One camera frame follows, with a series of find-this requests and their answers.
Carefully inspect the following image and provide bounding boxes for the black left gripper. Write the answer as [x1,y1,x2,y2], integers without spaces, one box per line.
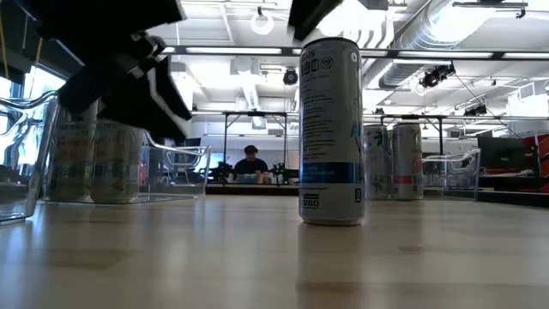
[57,33,193,142]

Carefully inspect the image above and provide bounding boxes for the clear plastic bin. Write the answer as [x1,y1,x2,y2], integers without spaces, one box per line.
[0,90,60,225]
[363,148,482,202]
[40,98,214,205]

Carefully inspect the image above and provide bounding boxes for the Celsius tropical vibe can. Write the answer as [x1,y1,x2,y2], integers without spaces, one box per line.
[90,118,146,204]
[47,100,99,203]

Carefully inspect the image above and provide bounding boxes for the Celsius arctic vibe can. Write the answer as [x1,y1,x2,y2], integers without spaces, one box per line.
[298,37,367,227]

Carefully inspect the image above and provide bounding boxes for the person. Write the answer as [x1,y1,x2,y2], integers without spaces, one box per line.
[233,144,270,185]

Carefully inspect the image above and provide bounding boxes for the black track spotlight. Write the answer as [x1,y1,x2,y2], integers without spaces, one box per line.
[418,63,456,90]
[462,104,489,118]

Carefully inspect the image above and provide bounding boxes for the black monitor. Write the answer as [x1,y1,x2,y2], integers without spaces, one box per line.
[476,136,538,178]

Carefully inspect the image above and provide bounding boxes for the red tool chest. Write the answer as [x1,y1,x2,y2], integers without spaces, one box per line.
[534,132,549,194]

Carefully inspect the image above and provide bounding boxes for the black overhead frame beam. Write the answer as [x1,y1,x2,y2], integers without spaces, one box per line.
[162,45,549,61]

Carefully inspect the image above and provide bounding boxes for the white ring light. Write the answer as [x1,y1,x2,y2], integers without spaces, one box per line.
[250,11,275,37]

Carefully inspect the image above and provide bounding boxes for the black dome camera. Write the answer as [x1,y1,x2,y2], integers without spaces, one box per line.
[281,67,299,87]

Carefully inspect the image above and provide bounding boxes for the silver ventilation duct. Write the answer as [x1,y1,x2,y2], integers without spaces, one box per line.
[362,0,497,91]

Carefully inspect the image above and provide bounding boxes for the black ceiling rail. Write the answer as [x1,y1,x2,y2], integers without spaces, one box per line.
[451,0,529,21]

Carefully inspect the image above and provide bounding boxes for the black aluminium table frame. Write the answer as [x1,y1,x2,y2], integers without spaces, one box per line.
[205,183,549,209]

